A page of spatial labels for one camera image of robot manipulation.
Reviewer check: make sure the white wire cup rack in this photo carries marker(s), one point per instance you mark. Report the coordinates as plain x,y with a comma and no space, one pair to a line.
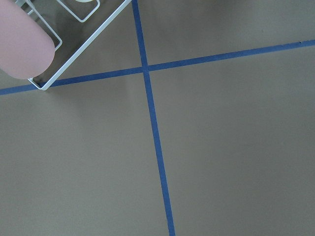
73,25

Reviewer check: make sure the pink cup in rack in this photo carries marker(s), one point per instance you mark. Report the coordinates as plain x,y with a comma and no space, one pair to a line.
26,50

